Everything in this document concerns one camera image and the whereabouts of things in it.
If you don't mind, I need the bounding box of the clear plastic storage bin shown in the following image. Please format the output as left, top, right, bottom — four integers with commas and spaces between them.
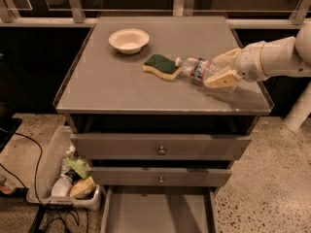
26, 126, 101, 211

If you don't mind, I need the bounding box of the yellow sponge in bin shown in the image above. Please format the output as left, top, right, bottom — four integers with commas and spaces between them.
69, 177, 96, 199

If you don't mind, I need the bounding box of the black cable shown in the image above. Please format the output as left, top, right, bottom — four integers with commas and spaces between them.
0, 128, 90, 233

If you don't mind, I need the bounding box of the green item in bin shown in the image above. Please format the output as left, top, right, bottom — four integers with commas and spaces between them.
66, 158, 88, 180

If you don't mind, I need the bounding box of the grey top drawer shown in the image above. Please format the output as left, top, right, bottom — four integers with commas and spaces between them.
71, 133, 251, 160

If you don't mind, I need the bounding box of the clear plastic water bottle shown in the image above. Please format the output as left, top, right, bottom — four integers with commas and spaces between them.
175, 56, 236, 92

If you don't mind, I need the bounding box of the grey bottom drawer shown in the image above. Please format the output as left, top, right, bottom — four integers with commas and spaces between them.
100, 186, 219, 233

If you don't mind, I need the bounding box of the grey drawer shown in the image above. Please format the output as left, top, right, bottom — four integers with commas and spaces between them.
71, 133, 251, 160
100, 186, 219, 233
88, 167, 232, 187

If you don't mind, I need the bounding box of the metal window frame railing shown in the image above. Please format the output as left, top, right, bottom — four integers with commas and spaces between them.
0, 0, 311, 26

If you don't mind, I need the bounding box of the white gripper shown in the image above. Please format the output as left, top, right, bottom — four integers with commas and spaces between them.
203, 41, 268, 88

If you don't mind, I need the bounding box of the grey middle drawer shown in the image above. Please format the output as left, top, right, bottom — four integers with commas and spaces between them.
88, 167, 232, 187

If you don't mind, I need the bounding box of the grey drawer cabinet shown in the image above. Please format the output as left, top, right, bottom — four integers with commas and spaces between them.
52, 16, 275, 233

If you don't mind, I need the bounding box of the white bowl in bin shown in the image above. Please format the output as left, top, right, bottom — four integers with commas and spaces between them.
52, 178, 72, 197

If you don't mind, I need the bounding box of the white post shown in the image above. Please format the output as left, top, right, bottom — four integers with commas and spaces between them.
284, 82, 311, 131

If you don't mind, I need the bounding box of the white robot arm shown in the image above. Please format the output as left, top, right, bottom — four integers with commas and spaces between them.
203, 23, 311, 88

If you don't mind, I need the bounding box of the white paper bowl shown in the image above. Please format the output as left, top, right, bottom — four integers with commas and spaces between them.
109, 29, 150, 54

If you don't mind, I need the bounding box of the small can on floor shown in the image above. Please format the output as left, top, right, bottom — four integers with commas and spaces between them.
0, 175, 17, 195

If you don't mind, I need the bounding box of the green and yellow sponge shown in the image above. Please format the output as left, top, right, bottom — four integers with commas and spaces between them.
143, 54, 181, 82

